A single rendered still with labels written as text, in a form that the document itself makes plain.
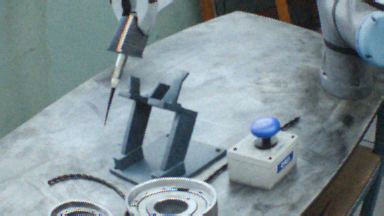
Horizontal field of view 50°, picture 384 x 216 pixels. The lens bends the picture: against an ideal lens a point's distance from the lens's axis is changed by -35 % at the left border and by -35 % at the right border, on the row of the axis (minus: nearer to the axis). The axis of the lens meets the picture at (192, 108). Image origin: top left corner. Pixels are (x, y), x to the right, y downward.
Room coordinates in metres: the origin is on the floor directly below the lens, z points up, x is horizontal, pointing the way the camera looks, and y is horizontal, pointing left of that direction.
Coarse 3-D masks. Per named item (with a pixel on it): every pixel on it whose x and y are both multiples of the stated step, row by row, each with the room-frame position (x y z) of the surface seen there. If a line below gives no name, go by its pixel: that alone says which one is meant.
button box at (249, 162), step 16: (240, 144) 0.61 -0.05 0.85; (256, 144) 0.60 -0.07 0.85; (272, 144) 0.59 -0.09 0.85; (288, 144) 0.59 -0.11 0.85; (240, 160) 0.59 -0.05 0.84; (256, 160) 0.57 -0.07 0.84; (272, 160) 0.56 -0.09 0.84; (288, 160) 0.58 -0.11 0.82; (240, 176) 0.59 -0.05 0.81; (256, 176) 0.57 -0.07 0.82; (272, 176) 0.56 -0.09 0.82
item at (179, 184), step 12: (156, 180) 0.56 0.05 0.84; (168, 180) 0.56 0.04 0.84; (180, 180) 0.56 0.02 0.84; (192, 180) 0.55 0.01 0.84; (132, 192) 0.54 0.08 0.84; (144, 192) 0.55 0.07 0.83; (156, 192) 0.55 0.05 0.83; (192, 192) 0.54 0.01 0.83; (204, 192) 0.54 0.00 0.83; (216, 192) 0.52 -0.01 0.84; (132, 204) 0.52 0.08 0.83; (156, 204) 0.52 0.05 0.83; (168, 204) 0.53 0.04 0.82; (180, 204) 0.53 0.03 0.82; (192, 204) 0.51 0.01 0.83; (216, 204) 0.50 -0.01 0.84
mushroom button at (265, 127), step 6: (258, 120) 0.61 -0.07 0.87; (264, 120) 0.61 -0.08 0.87; (270, 120) 0.61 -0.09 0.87; (276, 120) 0.60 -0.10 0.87; (252, 126) 0.60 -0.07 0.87; (258, 126) 0.60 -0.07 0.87; (264, 126) 0.59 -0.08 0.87; (270, 126) 0.59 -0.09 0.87; (276, 126) 0.59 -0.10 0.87; (252, 132) 0.60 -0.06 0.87; (258, 132) 0.59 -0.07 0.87; (264, 132) 0.59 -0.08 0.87; (270, 132) 0.59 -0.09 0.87; (276, 132) 0.59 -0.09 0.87; (264, 138) 0.60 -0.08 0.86; (270, 138) 0.60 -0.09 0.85
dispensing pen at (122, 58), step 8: (120, 24) 0.64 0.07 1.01; (120, 32) 0.63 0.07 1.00; (112, 40) 0.63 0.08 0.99; (112, 48) 0.62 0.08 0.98; (120, 56) 0.63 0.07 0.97; (128, 56) 0.65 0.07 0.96; (120, 64) 0.62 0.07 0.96; (120, 72) 0.62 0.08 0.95; (112, 80) 0.62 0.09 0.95; (112, 88) 0.61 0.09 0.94; (112, 96) 0.61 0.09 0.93
